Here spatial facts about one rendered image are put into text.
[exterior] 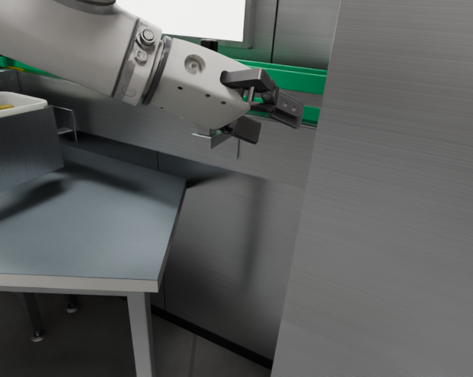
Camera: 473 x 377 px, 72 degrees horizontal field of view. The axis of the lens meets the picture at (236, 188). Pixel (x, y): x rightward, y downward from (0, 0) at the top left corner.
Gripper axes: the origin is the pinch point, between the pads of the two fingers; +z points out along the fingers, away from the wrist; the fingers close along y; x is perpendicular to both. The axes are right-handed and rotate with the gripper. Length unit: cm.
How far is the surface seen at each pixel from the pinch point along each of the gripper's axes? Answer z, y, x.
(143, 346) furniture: 6, 49, 43
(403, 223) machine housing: 17.7, -6.9, 8.6
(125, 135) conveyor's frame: -12.2, 46.7, -4.8
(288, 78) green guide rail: 8.2, 11.8, -15.2
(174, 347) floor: 34, 100, 60
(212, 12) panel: -2.9, 32.9, -35.9
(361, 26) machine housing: 2.3, -10.6, -9.3
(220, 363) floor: 50, 88, 60
